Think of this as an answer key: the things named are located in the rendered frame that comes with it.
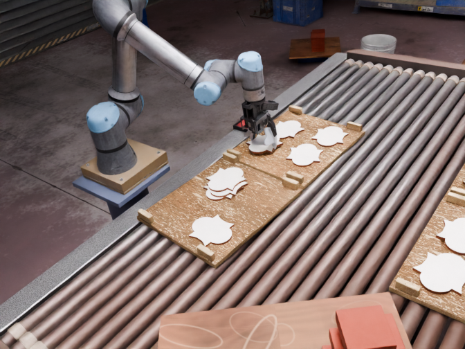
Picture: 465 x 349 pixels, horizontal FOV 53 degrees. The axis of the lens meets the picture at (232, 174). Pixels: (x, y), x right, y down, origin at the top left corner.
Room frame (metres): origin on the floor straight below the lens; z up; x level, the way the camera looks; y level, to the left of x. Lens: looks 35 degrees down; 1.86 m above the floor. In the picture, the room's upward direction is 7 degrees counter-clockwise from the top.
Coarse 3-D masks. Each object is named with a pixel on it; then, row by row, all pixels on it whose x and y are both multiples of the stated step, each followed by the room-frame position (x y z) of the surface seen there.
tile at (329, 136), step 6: (318, 132) 1.50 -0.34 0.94; (324, 132) 1.49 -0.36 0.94; (330, 132) 1.49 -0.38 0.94; (336, 132) 1.48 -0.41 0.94; (342, 132) 1.48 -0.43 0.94; (312, 138) 1.47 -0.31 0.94; (318, 138) 1.46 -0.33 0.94; (324, 138) 1.45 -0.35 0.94; (330, 138) 1.45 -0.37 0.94; (336, 138) 1.44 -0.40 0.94; (342, 138) 1.44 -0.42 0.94; (318, 144) 1.43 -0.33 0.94; (324, 144) 1.41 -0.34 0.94; (330, 144) 1.41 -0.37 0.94; (342, 144) 1.41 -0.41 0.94
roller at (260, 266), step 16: (432, 80) 1.89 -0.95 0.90; (416, 96) 1.75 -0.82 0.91; (400, 112) 1.62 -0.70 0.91; (384, 128) 1.51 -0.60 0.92; (368, 144) 1.42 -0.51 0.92; (352, 160) 1.33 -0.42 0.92; (336, 176) 1.25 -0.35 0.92; (320, 192) 1.17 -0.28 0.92; (304, 208) 1.10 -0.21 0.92; (320, 208) 1.12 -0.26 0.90; (304, 224) 1.05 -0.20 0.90; (288, 240) 0.98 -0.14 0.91; (272, 256) 0.92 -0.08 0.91; (256, 272) 0.87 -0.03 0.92; (240, 288) 0.82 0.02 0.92; (224, 304) 0.77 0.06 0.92
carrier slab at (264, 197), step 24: (216, 168) 1.36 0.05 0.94; (240, 168) 1.34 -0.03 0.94; (192, 192) 1.24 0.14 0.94; (240, 192) 1.21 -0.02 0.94; (264, 192) 1.19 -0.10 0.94; (288, 192) 1.17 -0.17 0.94; (168, 216) 1.13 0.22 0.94; (192, 216) 1.11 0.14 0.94; (240, 216) 1.09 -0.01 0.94; (264, 216) 1.07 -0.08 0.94; (192, 240) 1.01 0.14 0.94; (240, 240) 0.98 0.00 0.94; (216, 264) 0.90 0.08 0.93
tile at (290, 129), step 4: (292, 120) 1.61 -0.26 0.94; (280, 124) 1.60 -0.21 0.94; (284, 124) 1.59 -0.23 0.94; (288, 124) 1.59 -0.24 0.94; (292, 124) 1.59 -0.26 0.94; (296, 124) 1.58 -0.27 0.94; (276, 128) 1.57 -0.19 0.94; (280, 128) 1.57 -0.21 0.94; (284, 128) 1.56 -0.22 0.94; (288, 128) 1.56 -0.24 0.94; (292, 128) 1.56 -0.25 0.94; (296, 128) 1.55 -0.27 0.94; (300, 128) 1.55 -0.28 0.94; (280, 132) 1.54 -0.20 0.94; (284, 132) 1.53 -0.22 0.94; (288, 132) 1.53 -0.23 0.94; (292, 132) 1.52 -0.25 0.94; (296, 132) 1.52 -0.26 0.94; (280, 136) 1.51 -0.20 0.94; (284, 136) 1.50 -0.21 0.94; (288, 136) 1.50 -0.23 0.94; (292, 136) 1.50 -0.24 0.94
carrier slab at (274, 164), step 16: (288, 112) 1.70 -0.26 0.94; (304, 128) 1.56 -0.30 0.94; (320, 128) 1.54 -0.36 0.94; (240, 144) 1.50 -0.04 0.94; (288, 144) 1.46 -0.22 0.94; (336, 144) 1.42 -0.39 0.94; (352, 144) 1.41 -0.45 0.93; (240, 160) 1.39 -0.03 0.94; (256, 160) 1.38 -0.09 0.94; (272, 160) 1.37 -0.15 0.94; (288, 160) 1.35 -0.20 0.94; (320, 160) 1.33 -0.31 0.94; (336, 160) 1.34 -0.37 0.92; (272, 176) 1.28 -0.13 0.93; (304, 176) 1.25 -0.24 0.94
